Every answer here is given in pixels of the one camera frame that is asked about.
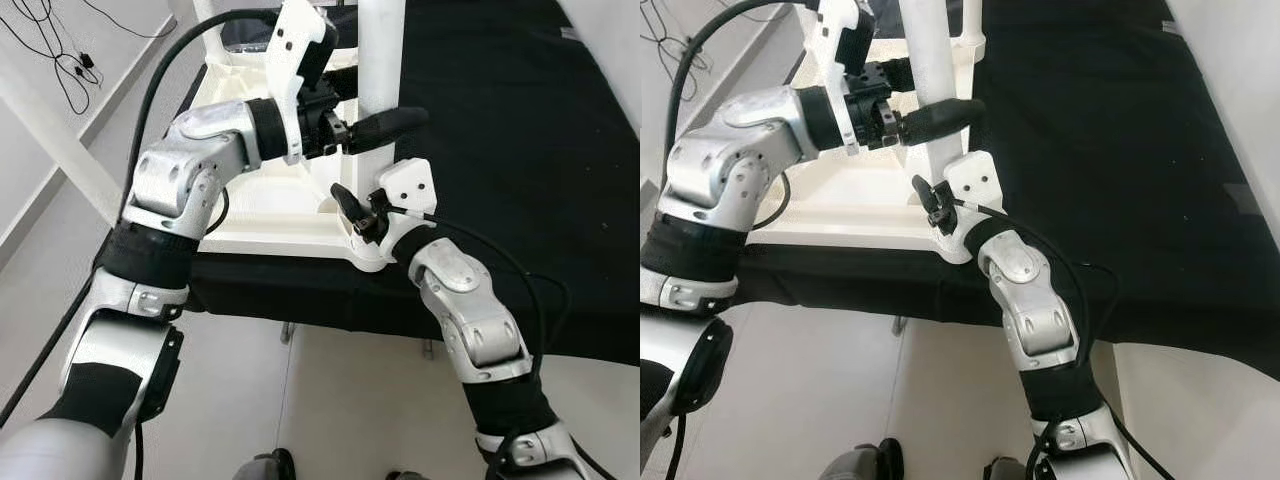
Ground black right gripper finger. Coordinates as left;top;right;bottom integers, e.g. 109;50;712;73
911;174;947;217
329;182;370;227

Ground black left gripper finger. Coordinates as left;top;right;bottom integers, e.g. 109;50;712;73
321;64;362;102
879;57;917;92
344;105;432;157
897;97;987;147

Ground black tablecloth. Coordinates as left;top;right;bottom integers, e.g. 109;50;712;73
185;0;641;367
735;0;1280;382

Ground dark left robot foot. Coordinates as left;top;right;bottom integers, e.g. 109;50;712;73
234;448;299;480
819;437;907;480

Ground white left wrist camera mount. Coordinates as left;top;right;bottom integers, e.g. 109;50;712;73
264;0;340;167
809;0;880;157

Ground long thin black wall cable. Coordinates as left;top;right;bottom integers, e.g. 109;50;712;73
80;0;177;42

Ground looped black wall cables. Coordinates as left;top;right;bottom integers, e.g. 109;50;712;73
0;0;102;117
640;0;712;77

